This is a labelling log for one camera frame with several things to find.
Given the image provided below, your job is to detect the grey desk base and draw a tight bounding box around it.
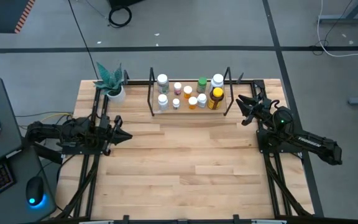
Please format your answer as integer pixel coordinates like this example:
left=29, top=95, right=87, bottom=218
left=318, top=0, right=358, bottom=25

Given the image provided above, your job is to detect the white bottle black-print label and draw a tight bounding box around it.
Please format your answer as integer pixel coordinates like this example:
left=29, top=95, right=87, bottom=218
left=157, top=93, right=169, bottom=111

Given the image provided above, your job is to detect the black computer mouse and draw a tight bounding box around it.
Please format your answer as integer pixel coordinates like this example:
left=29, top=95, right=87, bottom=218
left=25, top=175, right=45, bottom=207

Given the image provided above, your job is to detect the green bottle green cap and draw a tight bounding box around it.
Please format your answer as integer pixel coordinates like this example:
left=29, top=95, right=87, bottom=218
left=196, top=77, right=208, bottom=94

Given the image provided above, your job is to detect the white floor cable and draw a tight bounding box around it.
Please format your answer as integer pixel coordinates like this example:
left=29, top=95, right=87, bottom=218
left=316, top=0, right=358, bottom=58

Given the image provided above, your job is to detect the black aluminium table frame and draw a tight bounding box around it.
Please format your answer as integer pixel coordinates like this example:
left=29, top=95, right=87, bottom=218
left=56, top=70, right=315, bottom=222

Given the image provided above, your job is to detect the amber bottle yellow cap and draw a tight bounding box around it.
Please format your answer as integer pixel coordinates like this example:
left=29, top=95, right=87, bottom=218
left=207, top=86, right=225, bottom=111

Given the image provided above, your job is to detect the black equipment base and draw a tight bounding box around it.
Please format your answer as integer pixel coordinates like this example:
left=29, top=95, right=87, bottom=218
left=109, top=0, right=145, bottom=9

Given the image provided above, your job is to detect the yellow cable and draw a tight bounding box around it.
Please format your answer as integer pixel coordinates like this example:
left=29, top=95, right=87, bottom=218
left=40, top=113, right=74, bottom=123

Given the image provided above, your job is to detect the green plant in white pot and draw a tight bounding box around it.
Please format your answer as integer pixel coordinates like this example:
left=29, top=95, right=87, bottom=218
left=93, top=62, right=127, bottom=104

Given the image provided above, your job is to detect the white bottle green label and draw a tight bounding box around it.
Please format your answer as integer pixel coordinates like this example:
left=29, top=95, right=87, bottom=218
left=156, top=73, right=170, bottom=95

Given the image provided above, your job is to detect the wooden shelf black metal frame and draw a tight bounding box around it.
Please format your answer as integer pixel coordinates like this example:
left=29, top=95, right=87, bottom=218
left=147, top=66, right=236, bottom=118

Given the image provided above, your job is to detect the small white bottle blue label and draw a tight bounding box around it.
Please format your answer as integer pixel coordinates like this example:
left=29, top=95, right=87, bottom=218
left=196, top=93, right=208, bottom=109

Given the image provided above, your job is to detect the large white medicine bottle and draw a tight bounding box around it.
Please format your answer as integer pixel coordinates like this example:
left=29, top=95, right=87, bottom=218
left=209, top=73, right=225, bottom=91

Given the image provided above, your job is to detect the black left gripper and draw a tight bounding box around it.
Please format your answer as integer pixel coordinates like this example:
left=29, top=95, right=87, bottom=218
left=98, top=114, right=133, bottom=156

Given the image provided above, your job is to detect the thin black floor cable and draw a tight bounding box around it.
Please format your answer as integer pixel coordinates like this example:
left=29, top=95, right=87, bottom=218
left=311, top=0, right=354, bottom=56

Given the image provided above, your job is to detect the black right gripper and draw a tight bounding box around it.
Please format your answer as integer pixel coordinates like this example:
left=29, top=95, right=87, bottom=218
left=235, top=94, right=275, bottom=127

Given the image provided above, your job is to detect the coiled black cable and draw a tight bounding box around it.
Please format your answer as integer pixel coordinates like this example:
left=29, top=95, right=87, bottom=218
left=108, top=5, right=133, bottom=29

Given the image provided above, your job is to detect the dark grey side desk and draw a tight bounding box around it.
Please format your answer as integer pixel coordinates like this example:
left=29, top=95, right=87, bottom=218
left=0, top=77, right=58, bottom=224

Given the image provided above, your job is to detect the black mat orange striped edge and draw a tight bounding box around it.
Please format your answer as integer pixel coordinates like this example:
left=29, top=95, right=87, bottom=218
left=0, top=0, right=37, bottom=35

